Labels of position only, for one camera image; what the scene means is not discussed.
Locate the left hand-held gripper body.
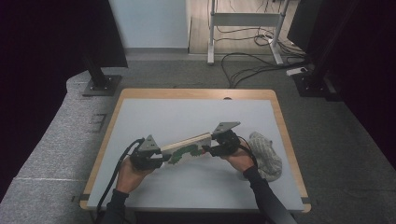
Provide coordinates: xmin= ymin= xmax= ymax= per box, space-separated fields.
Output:
xmin=130 ymin=133 xmax=163 ymax=172

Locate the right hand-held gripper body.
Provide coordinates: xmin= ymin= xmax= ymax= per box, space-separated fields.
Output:
xmin=211 ymin=120 xmax=242 ymax=158

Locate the white caterpillar picture book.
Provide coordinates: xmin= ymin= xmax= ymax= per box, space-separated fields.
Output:
xmin=160 ymin=132 xmax=213 ymax=166

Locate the grey knitted cloth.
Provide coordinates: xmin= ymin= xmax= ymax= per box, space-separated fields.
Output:
xmin=247 ymin=131 xmax=284 ymax=183

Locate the person's right hand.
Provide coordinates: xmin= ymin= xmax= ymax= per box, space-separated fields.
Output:
xmin=222 ymin=141 xmax=256 ymax=174

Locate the person's left hand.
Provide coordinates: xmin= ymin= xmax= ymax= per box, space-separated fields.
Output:
xmin=115 ymin=158 xmax=153 ymax=194

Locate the wooden table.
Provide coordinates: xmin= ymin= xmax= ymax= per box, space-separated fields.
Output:
xmin=78 ymin=88 xmax=312 ymax=214

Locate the white power strip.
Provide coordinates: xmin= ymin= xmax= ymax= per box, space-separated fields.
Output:
xmin=286 ymin=65 xmax=309 ymax=77

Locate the black monitor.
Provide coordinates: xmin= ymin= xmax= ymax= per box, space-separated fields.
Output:
xmin=287 ymin=0 xmax=321 ymax=52

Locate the black curtain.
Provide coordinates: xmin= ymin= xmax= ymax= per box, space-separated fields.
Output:
xmin=0 ymin=0 xmax=129 ymax=203
xmin=311 ymin=0 xmax=396 ymax=171

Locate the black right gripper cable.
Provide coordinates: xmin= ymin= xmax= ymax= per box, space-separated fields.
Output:
xmin=234 ymin=134 xmax=260 ymax=169

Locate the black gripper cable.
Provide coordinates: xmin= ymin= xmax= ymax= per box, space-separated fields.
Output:
xmin=234 ymin=134 xmax=260 ymax=169
xmin=94 ymin=138 xmax=146 ymax=224

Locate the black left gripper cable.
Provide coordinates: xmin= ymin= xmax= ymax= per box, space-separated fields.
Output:
xmin=94 ymin=138 xmax=146 ymax=224

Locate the looped black floor cable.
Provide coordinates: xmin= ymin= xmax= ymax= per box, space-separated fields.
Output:
xmin=220 ymin=51 xmax=309 ymax=90

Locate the black post with base plate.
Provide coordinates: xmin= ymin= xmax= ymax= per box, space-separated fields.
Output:
xmin=292 ymin=0 xmax=344 ymax=102
xmin=81 ymin=52 xmax=123 ymax=97

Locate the tangle of black cables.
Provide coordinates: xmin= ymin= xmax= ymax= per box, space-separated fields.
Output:
xmin=214 ymin=0 xmax=307 ymax=60

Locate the white metal desk frame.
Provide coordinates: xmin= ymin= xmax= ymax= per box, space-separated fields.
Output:
xmin=206 ymin=0 xmax=295 ymax=66

